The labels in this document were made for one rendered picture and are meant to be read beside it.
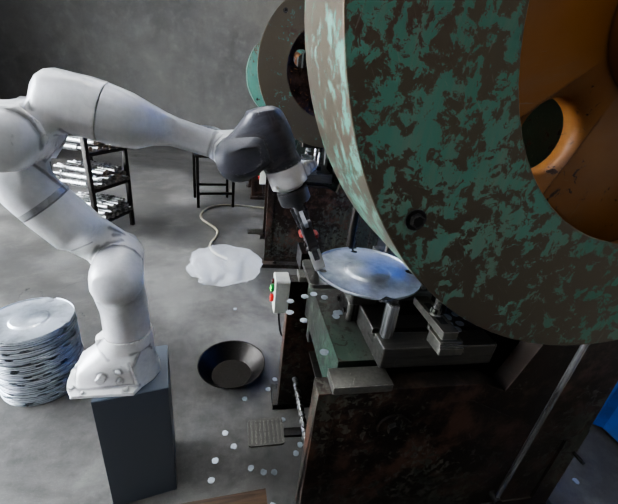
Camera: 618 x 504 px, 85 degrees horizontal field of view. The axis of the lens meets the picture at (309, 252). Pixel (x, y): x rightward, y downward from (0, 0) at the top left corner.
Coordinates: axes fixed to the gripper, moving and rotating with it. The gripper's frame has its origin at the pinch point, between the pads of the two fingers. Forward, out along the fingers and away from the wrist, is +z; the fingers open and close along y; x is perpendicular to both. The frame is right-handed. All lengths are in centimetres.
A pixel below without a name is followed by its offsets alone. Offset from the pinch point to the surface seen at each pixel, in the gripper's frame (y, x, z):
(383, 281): 6.7, 14.1, 10.4
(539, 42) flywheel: 40, 28, -38
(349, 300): 4.8, 4.2, 13.6
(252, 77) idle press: -303, 20, -42
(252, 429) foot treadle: -1, -40, 54
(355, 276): 4.4, 7.8, 7.2
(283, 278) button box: -22.1, -11.7, 15.9
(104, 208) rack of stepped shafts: -196, -128, 5
